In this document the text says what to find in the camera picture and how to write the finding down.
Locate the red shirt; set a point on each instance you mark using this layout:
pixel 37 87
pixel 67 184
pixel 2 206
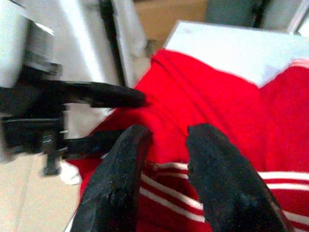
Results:
pixel 205 96

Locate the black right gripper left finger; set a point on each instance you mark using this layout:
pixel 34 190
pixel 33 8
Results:
pixel 113 188

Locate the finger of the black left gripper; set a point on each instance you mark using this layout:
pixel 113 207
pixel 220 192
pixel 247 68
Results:
pixel 113 95
pixel 96 142

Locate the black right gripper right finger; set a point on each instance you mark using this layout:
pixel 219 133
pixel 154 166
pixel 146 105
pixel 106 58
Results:
pixel 229 188

